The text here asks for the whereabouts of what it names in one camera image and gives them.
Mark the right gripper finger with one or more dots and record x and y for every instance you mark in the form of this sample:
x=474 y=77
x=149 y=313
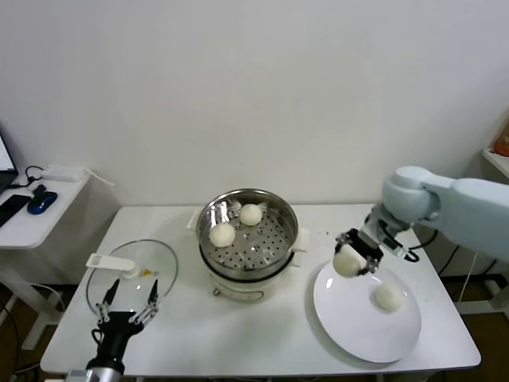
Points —
x=342 y=240
x=371 y=266

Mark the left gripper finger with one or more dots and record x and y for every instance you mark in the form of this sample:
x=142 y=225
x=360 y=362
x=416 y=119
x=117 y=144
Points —
x=150 y=307
x=102 y=311

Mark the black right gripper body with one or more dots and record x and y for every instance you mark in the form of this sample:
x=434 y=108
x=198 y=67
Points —
x=366 y=246

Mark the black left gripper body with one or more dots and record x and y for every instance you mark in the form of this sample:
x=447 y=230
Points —
x=114 y=328

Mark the white steamed baozi bun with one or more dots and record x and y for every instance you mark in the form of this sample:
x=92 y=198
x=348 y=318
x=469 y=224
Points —
x=222 y=235
x=390 y=298
x=251 y=215
x=348 y=263

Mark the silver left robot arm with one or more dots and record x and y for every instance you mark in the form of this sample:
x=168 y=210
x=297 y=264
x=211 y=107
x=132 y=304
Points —
x=105 y=375

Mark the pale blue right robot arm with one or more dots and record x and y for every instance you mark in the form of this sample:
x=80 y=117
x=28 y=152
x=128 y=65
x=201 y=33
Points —
x=457 y=211

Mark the perforated steel steamer basket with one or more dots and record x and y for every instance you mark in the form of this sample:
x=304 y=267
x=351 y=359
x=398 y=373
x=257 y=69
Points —
x=270 y=238

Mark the white round plate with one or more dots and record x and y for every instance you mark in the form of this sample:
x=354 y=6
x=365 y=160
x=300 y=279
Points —
x=358 y=330

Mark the white electric cooker base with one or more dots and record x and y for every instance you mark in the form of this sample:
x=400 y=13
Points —
x=242 y=288

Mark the white side desk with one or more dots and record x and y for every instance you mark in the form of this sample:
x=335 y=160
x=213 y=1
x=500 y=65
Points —
x=40 y=227

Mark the blue computer mouse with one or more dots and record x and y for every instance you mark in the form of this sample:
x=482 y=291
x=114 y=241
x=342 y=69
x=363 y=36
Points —
x=41 y=203

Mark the small black dongle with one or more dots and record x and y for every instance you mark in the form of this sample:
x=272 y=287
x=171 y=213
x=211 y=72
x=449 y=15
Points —
x=39 y=190

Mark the black smartphone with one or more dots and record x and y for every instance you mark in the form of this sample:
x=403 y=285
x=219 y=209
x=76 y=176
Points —
x=12 y=209

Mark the white power adapter box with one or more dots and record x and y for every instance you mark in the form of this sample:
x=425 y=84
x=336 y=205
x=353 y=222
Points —
x=61 y=173

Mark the white shelf board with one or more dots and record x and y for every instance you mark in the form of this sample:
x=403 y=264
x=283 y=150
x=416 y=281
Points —
x=497 y=161

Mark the orange object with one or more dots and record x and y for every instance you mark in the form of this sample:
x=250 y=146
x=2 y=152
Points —
x=503 y=143

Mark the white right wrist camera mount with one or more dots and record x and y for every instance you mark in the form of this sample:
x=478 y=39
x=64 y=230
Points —
x=395 y=244

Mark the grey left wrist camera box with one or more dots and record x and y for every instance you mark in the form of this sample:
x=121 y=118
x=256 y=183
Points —
x=76 y=375

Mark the white leg frame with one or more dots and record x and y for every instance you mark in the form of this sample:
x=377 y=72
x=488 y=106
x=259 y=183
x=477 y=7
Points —
x=477 y=306

